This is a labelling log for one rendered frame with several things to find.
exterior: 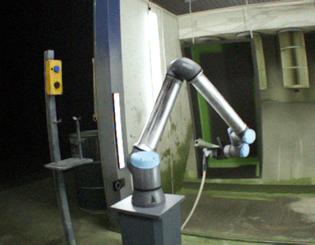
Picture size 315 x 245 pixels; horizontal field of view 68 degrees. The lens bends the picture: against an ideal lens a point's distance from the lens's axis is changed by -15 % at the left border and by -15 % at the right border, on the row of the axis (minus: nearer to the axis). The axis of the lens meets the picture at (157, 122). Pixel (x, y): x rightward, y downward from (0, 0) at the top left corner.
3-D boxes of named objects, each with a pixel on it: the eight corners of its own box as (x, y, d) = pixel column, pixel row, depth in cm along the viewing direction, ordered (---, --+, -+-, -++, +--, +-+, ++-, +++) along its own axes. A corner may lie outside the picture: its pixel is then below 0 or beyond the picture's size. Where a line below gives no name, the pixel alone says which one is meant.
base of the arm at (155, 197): (155, 210, 133) (153, 192, 132) (124, 205, 142) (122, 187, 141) (171, 198, 149) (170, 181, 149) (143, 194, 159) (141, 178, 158)
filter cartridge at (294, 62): (308, 97, 302) (301, 33, 298) (313, 96, 269) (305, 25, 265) (282, 97, 316) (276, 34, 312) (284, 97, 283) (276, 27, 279)
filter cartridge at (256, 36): (256, 99, 298) (249, 29, 292) (236, 99, 331) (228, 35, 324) (274, 97, 315) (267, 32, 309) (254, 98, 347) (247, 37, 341)
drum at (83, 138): (71, 203, 318) (61, 134, 311) (108, 194, 355) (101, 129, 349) (92, 217, 274) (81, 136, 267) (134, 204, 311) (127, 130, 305)
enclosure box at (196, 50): (206, 163, 277) (191, 44, 246) (263, 161, 253) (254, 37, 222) (197, 178, 246) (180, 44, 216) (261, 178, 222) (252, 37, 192)
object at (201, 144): (195, 168, 188) (199, 136, 194) (190, 168, 192) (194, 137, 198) (235, 177, 216) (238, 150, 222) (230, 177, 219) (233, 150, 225)
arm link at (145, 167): (135, 191, 136) (132, 157, 135) (130, 182, 152) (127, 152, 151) (164, 187, 139) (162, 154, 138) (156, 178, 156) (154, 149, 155)
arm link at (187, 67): (189, 50, 144) (260, 135, 158) (182, 53, 157) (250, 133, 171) (175, 63, 143) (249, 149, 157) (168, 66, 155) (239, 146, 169)
